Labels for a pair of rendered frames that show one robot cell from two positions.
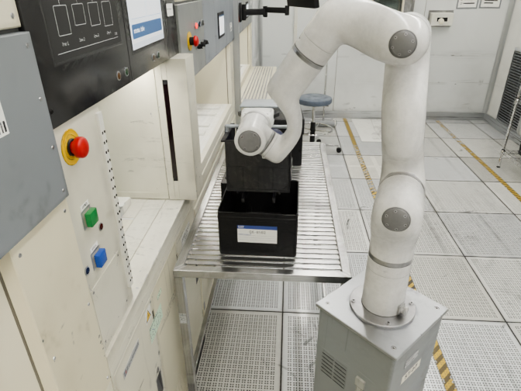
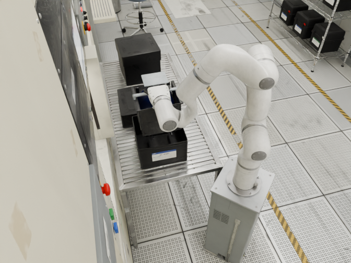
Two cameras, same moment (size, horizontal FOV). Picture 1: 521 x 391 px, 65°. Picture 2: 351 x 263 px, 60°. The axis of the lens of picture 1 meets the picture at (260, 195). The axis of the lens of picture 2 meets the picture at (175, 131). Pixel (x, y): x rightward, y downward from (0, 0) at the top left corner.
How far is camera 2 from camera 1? 0.63 m
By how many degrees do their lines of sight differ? 23
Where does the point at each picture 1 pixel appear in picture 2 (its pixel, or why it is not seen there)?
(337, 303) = (221, 187)
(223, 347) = (137, 203)
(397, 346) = (257, 205)
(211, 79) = not seen: hidden behind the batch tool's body
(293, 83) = (196, 94)
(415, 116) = (267, 105)
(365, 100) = not seen: outside the picture
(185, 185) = (105, 130)
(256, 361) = (159, 206)
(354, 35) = (235, 71)
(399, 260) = (256, 166)
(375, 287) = (243, 178)
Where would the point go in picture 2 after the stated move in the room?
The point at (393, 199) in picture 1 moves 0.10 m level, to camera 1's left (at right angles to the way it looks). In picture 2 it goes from (257, 147) to (236, 153)
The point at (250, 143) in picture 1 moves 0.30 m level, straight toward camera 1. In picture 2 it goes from (170, 126) to (198, 180)
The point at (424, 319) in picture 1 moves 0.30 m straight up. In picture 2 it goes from (266, 184) to (278, 148)
